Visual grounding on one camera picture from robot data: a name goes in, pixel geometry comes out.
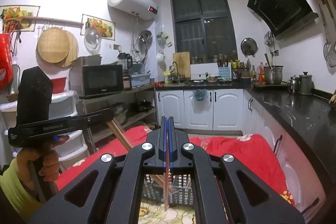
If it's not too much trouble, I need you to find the white plastic drawer unit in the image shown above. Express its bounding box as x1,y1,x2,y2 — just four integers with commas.
1,91,89,171

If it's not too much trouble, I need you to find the round bamboo tray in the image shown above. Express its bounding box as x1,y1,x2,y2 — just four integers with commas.
37,27,70,64

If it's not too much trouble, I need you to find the steel kettle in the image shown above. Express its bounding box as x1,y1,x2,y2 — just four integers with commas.
287,75,300,94

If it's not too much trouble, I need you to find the white disinfection box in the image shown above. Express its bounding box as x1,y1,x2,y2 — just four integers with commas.
190,63,219,81

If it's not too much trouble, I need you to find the fruit picture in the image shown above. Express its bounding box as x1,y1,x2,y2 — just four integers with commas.
80,14,116,40

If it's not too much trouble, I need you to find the dark green utensil basket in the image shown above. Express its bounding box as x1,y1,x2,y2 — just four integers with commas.
142,174,194,206

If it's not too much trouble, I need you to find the steel canister pot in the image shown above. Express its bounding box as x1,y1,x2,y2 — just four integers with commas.
298,71,312,96

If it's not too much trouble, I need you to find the black microwave oven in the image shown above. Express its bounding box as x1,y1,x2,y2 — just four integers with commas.
69,64,123,98

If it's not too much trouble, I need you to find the red floral tablecloth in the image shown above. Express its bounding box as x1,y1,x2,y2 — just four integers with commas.
46,120,303,223

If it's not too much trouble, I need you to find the red plastic basin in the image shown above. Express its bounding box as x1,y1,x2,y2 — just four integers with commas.
51,77,67,94

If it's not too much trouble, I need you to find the black range hood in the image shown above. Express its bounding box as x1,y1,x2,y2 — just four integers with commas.
247,0,318,40

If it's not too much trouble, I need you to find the wooden cutting board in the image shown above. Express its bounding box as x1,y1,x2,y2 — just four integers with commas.
173,52,191,79

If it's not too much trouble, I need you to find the blue knife block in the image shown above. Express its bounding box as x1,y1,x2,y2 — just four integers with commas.
218,63,232,80

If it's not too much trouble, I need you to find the glass pot lid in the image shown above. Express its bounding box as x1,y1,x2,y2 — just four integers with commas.
84,27,102,50

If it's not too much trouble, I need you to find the steel stock pot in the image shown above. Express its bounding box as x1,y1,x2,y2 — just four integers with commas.
264,65,283,85

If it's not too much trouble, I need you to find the white water heater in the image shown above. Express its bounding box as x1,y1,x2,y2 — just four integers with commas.
108,0,159,21

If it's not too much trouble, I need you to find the dark kitchen window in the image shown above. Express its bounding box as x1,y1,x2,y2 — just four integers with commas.
171,0,237,61

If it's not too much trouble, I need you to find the left hand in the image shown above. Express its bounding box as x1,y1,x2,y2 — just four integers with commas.
12,134,70,192

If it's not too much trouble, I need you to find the green left sleeve forearm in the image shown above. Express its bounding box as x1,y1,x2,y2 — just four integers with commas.
1,159,42,223

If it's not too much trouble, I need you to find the hanging pot lid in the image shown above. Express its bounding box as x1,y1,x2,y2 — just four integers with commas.
240,38,258,57

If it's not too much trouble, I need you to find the ginger roots pile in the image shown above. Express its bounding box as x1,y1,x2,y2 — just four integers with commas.
329,91,336,110

